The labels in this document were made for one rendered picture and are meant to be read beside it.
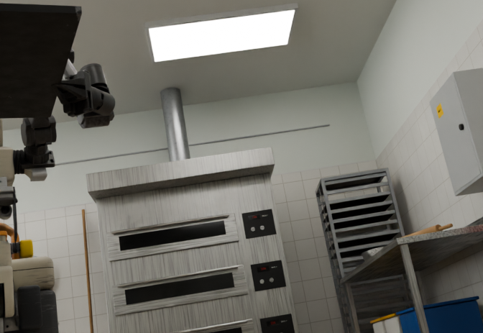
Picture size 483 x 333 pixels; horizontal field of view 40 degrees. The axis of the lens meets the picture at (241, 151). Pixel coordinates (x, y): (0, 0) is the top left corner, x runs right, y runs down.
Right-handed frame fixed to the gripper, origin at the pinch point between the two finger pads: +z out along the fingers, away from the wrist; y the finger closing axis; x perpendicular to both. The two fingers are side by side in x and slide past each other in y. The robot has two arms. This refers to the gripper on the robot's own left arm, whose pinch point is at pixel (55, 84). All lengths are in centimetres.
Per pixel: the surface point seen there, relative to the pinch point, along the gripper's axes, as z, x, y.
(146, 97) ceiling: -433, 227, -173
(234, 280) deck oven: -387, 137, 23
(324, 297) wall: -519, 105, 44
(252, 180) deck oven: -407, 116, -59
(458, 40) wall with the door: -340, -75, -107
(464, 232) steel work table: -309, -54, 24
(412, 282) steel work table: -293, -20, 49
